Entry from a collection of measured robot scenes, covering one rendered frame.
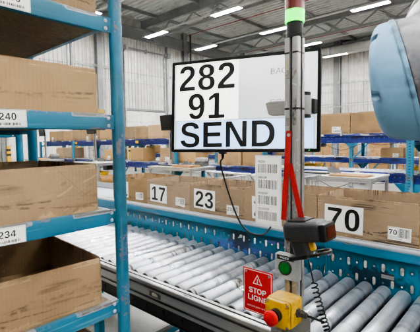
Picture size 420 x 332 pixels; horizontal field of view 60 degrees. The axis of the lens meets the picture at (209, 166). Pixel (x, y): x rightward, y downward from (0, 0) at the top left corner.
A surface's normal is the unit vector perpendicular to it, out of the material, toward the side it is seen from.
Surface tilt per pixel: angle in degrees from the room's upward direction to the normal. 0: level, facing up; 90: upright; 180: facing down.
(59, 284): 91
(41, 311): 92
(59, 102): 91
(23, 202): 92
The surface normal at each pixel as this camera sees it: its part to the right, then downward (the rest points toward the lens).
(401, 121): -0.51, 0.74
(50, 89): 0.73, 0.06
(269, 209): -0.67, 0.06
